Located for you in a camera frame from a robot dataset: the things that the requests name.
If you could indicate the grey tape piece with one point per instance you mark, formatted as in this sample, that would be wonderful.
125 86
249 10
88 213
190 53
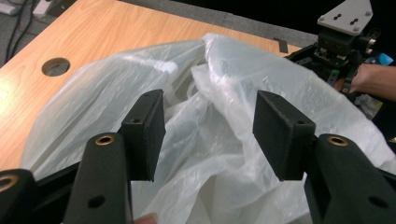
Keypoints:
282 46

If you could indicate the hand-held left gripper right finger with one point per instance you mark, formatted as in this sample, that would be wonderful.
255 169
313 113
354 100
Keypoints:
342 180

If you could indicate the white power strip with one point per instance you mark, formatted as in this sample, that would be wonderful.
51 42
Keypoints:
42 7

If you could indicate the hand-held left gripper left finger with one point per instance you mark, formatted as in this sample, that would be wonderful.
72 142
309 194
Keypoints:
102 180

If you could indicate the white power adapter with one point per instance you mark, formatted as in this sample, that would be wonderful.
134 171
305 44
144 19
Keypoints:
9 7

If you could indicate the white trash bag blue band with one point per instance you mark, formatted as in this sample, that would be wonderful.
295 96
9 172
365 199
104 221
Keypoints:
218 140

